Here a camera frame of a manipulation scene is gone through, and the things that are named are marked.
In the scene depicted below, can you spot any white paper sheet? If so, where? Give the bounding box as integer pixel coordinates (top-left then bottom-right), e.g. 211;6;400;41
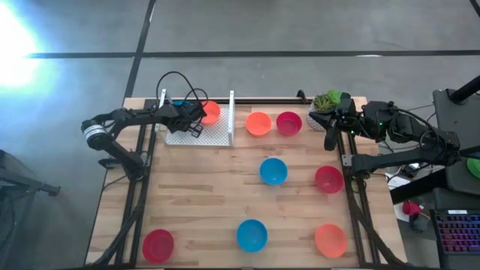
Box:
385;174;412;191

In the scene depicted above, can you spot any red mini bowl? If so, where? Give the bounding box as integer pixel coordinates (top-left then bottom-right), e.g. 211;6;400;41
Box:
314;165;345;195
275;111;303;137
142;229;176;264

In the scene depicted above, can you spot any potted succulent, patterned white pot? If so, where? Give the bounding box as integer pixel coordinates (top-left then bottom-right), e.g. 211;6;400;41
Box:
306;88;344;133

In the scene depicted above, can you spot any black table clamp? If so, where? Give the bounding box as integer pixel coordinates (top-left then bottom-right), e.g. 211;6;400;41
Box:
295;88;314;105

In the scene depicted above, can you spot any black pole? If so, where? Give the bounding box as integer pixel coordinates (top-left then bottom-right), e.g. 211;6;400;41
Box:
448;74;480;105

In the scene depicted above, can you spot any small black floor object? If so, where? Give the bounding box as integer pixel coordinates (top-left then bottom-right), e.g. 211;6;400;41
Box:
408;215;431;233

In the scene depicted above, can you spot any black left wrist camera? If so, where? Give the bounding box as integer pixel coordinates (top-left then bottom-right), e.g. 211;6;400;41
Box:
182;100;208;123

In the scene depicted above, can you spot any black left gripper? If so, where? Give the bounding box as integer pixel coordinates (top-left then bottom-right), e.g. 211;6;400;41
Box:
163;103;206;139

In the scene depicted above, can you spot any dark grey side table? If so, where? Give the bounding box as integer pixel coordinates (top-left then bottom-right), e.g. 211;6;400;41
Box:
433;88;480;196

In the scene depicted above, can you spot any orange mini bowl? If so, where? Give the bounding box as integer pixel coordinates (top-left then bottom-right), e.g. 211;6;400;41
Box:
245;111;273;137
314;223;349;259
199;100;222;127

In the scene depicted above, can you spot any black aluminium table frame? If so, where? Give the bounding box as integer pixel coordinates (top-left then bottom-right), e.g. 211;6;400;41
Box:
91;97;404;268

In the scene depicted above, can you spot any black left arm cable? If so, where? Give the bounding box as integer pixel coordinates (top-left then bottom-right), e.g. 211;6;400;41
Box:
155;70;210;113

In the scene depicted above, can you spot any white perforated rack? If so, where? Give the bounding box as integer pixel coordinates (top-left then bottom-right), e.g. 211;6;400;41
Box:
154;88;236;148

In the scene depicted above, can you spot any black side table bar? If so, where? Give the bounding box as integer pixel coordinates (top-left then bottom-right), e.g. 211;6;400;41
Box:
389;168;449;206

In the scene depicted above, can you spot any black floor stand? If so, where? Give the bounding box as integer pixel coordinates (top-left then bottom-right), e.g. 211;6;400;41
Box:
0;148;62;270

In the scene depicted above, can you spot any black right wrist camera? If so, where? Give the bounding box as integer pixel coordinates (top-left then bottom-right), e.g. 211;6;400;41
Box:
308;109;338;128

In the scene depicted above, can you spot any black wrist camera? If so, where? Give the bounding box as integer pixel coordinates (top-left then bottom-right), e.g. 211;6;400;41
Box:
308;109;338;128
182;100;208;123

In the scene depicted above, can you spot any green round object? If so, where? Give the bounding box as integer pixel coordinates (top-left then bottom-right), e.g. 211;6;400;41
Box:
466;157;480;180

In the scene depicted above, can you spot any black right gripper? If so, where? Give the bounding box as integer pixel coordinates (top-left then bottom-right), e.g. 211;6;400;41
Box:
323;92;363;152

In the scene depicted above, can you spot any red floor object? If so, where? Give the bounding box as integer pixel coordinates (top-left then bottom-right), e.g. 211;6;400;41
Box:
401;201;423;218

